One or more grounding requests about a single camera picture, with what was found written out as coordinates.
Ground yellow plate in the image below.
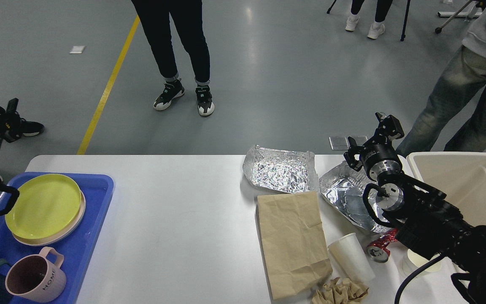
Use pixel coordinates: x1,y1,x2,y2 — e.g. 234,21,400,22
5,174,82,240

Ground blue plastic tray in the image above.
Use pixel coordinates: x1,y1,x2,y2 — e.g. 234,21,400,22
0,173,114,304

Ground brown paper bag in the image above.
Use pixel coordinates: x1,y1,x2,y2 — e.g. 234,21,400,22
258,192,332,300

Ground crumpled foil sheet left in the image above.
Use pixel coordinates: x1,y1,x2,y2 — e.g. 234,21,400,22
242,145,319,193

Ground pink plate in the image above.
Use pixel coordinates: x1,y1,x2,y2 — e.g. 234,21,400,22
11,192,86,246

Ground crushed red can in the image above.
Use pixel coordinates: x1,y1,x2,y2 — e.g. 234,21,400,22
366,228,399,263

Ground beige plastic bin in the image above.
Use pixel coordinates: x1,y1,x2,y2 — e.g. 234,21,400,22
407,152,486,226

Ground metal floor plate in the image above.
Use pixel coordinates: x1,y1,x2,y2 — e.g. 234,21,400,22
329,136,368,151

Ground crumpled foil sheet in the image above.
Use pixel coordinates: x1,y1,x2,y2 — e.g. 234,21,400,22
242,145,319,193
319,161,389,233

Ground pink mug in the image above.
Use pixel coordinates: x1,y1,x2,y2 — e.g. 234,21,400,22
5,247,66,303

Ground crumpled foil sheet right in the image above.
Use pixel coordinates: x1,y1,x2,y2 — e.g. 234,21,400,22
319,161,389,233

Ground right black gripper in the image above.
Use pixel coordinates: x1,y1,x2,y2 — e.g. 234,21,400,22
344,112,405,182

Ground crumpled brown paper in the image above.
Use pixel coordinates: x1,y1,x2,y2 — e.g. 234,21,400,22
310,277,369,304

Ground white paper cup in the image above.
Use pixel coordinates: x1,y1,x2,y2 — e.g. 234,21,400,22
327,233,376,284

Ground person in white sneakers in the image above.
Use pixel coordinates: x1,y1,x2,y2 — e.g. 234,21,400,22
345,0,393,40

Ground person in black sneakers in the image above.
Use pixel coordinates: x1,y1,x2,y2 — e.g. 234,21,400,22
131,0,215,117

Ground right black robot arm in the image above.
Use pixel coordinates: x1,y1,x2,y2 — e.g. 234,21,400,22
344,112,486,304

